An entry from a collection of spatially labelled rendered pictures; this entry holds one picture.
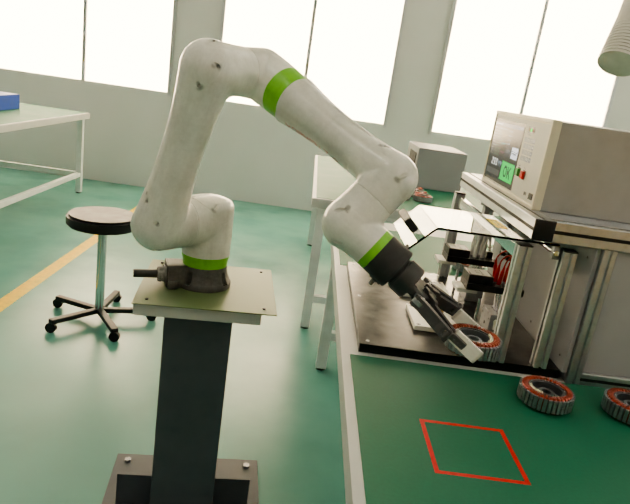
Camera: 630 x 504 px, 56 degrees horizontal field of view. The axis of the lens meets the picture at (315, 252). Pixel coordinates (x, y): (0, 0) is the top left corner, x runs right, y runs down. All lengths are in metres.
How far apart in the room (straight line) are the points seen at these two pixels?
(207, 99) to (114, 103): 5.21
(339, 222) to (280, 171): 5.08
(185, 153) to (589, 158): 0.90
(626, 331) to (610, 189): 0.32
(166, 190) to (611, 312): 1.04
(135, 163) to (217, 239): 4.98
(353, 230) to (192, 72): 0.47
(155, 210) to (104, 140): 5.17
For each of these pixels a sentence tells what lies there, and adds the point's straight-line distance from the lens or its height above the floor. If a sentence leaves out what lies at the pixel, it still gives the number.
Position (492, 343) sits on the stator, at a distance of 1.23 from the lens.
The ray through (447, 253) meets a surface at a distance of 1.77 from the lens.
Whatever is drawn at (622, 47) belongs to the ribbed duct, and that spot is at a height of 1.62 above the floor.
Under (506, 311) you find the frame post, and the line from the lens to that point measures 1.40.
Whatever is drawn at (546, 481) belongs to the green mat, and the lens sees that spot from 1.12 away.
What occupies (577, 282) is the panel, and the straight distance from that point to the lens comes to 1.47.
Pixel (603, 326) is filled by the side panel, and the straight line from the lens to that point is 1.49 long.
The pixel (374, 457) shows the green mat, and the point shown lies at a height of 0.75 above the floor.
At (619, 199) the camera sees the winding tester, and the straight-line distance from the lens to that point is 1.52.
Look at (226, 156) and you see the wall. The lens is 6.29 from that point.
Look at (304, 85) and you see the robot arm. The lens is 1.35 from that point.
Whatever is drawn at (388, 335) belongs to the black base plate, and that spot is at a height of 0.77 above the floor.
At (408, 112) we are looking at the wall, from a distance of 6.24.
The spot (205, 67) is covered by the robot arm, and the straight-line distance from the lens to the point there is 1.29.
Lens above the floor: 1.33
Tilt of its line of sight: 16 degrees down
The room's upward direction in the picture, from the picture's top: 8 degrees clockwise
